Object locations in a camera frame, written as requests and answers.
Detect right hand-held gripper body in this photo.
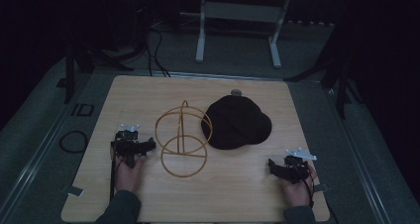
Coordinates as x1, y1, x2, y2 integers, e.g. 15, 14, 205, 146
277, 147, 318, 185

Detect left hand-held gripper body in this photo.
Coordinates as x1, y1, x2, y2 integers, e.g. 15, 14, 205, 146
111, 123, 149, 169

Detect person's right hand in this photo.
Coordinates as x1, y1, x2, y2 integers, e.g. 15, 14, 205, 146
279, 164, 318, 208

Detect person's left hand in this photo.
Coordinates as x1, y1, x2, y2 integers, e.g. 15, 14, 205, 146
113, 153, 147, 194

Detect grey tape piece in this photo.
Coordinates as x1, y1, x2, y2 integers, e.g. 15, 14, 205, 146
312, 182, 330, 194
66, 185, 85, 198

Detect black hat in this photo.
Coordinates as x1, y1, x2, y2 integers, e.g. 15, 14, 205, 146
200, 94, 273, 151

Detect black tripod stand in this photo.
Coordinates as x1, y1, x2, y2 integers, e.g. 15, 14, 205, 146
62, 35, 148, 105
283, 29, 366, 121

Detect white metal stand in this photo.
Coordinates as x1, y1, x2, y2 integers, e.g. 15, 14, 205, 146
194, 0, 293, 69

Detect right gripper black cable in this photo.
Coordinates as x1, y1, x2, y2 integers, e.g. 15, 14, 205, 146
290, 158, 315, 208

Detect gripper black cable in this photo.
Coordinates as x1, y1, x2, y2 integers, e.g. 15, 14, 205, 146
290, 158, 315, 208
109, 151, 124, 203

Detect gold wire hat stand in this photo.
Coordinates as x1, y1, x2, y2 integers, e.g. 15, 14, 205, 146
155, 99, 214, 179

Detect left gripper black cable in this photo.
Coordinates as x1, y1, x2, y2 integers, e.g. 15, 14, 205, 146
109, 151, 124, 203

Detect black floor cables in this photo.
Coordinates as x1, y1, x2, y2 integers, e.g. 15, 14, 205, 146
145, 19, 172, 78

